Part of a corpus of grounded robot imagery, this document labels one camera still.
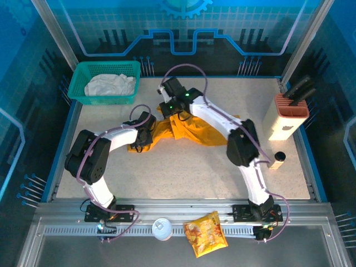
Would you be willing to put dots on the yellow t-shirt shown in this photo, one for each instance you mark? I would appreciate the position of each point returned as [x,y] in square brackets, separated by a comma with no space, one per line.
[194,130]

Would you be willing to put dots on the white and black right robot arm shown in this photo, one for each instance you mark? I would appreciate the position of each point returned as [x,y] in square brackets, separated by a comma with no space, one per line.
[217,116]

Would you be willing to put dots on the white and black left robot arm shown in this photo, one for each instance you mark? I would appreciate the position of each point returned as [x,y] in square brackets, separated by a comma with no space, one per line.
[122,137]

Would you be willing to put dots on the white t-shirt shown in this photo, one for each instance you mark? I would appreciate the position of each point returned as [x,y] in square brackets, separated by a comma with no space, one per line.
[108,84]

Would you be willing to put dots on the green plastic basket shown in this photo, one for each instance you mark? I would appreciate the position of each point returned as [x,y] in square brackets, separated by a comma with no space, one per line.
[111,66]

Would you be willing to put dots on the white tin can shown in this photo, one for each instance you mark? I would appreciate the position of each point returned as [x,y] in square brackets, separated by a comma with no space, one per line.
[162,229]

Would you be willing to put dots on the cream knife block orange top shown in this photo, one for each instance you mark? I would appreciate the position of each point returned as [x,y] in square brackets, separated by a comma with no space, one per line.
[278,125]

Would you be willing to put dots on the small cream bottle black cap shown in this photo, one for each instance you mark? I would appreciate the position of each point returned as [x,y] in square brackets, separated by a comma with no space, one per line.
[276,164]

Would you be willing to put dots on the yellow snack bag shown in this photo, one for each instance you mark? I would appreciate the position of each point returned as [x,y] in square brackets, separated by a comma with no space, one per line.
[205,236]

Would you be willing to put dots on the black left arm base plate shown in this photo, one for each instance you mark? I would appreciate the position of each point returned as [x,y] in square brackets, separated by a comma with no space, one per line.
[125,211]

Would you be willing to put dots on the aluminium frame rails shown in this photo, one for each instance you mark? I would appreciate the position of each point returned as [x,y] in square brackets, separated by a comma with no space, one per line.
[178,205]

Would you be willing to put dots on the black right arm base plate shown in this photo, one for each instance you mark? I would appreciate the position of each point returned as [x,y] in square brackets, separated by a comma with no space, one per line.
[240,212]

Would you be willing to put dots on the aluminium corner post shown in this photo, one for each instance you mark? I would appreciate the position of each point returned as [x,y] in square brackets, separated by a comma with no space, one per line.
[306,41]
[55,33]

